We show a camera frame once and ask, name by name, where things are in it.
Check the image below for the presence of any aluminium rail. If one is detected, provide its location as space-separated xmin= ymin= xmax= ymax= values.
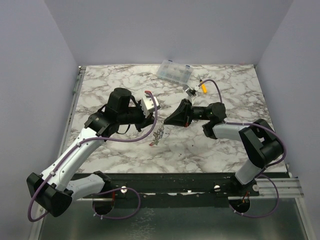
xmin=39 ymin=177 xmax=305 ymax=201
xmin=57 ymin=66 xmax=87 ymax=158

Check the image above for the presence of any clear plastic organizer box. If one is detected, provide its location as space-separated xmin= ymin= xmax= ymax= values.
xmin=156 ymin=60 xmax=194 ymax=86

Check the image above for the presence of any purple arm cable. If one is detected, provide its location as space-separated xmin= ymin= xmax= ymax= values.
xmin=27 ymin=92 xmax=159 ymax=223
xmin=197 ymin=79 xmax=288 ymax=218

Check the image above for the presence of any aluminium front rail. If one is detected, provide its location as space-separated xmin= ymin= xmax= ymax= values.
xmin=39 ymin=177 xmax=305 ymax=201

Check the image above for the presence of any yellow handled screwdriver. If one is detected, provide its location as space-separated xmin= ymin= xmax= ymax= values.
xmin=200 ymin=83 xmax=208 ymax=94

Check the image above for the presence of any aluminium left side rail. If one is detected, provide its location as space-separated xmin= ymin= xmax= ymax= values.
xmin=57 ymin=66 xmax=87 ymax=158

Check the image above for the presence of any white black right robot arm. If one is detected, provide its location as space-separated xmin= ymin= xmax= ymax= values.
xmin=164 ymin=99 xmax=287 ymax=196

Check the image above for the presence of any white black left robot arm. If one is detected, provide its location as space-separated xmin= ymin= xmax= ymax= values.
xmin=26 ymin=87 xmax=160 ymax=222

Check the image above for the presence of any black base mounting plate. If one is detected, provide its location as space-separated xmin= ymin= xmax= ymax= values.
xmin=85 ymin=173 xmax=259 ymax=209

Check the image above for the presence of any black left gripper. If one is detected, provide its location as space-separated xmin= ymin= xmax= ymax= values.
xmin=118 ymin=99 xmax=157 ymax=132

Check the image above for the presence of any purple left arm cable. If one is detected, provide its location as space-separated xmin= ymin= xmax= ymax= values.
xmin=27 ymin=92 xmax=159 ymax=223

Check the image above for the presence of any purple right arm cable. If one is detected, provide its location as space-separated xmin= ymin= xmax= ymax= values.
xmin=197 ymin=79 xmax=288 ymax=218

